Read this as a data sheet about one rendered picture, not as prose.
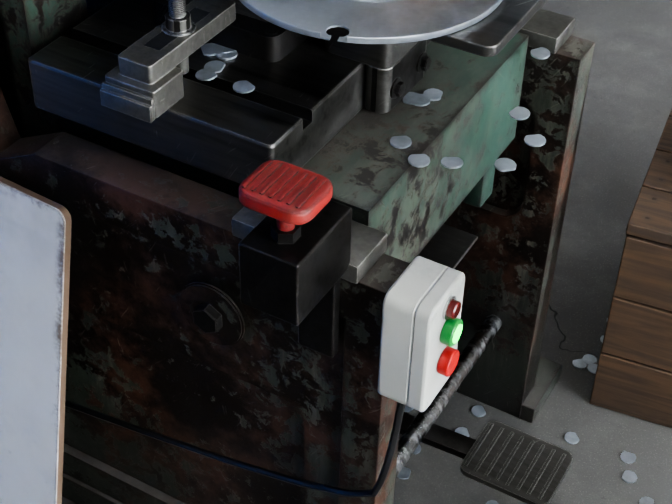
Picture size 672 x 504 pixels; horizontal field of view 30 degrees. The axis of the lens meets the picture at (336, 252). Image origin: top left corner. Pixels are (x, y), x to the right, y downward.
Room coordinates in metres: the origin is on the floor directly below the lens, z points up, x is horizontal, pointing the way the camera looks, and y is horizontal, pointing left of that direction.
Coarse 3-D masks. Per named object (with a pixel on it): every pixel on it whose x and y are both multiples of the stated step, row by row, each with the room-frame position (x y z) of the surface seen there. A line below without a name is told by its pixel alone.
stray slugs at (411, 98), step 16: (208, 48) 1.14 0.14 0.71; (224, 48) 1.14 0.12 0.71; (544, 48) 1.26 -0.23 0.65; (208, 64) 1.11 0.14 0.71; (224, 64) 1.11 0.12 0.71; (208, 80) 1.08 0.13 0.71; (416, 96) 1.15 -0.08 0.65; (432, 96) 1.15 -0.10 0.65; (512, 112) 1.12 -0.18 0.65; (528, 112) 1.12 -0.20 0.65; (400, 144) 1.06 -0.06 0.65; (528, 144) 1.07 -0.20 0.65; (544, 144) 1.07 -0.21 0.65; (416, 160) 1.03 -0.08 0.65; (448, 160) 1.03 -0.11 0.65; (496, 160) 1.03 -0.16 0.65; (512, 160) 1.04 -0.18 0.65
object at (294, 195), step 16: (272, 160) 0.87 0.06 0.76; (256, 176) 0.84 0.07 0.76; (272, 176) 0.85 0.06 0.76; (288, 176) 0.85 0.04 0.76; (304, 176) 0.85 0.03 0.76; (320, 176) 0.85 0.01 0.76; (240, 192) 0.83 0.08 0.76; (256, 192) 0.82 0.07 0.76; (272, 192) 0.82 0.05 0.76; (288, 192) 0.82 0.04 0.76; (304, 192) 0.83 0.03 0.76; (320, 192) 0.83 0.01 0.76; (256, 208) 0.81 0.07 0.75; (272, 208) 0.81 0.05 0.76; (288, 208) 0.80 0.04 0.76; (304, 208) 0.80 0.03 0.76; (320, 208) 0.82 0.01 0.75; (288, 224) 0.83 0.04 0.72
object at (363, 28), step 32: (256, 0) 1.11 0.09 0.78; (288, 0) 1.11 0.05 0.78; (320, 0) 1.11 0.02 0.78; (352, 0) 1.11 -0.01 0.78; (384, 0) 1.11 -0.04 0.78; (416, 0) 1.12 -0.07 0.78; (448, 0) 1.12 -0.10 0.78; (480, 0) 1.12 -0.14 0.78; (320, 32) 1.04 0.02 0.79; (352, 32) 1.05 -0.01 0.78; (384, 32) 1.05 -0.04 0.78; (416, 32) 1.05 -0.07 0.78; (448, 32) 1.05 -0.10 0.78
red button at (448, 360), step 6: (450, 348) 0.86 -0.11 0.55; (444, 354) 0.85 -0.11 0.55; (450, 354) 0.85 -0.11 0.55; (456, 354) 0.85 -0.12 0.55; (438, 360) 0.85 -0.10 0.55; (444, 360) 0.84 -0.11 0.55; (450, 360) 0.84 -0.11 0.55; (456, 360) 0.86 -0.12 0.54; (438, 366) 0.84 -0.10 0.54; (444, 366) 0.84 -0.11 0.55; (450, 366) 0.84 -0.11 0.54; (438, 372) 0.84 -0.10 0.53; (444, 372) 0.84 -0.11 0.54; (450, 372) 0.85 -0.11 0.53
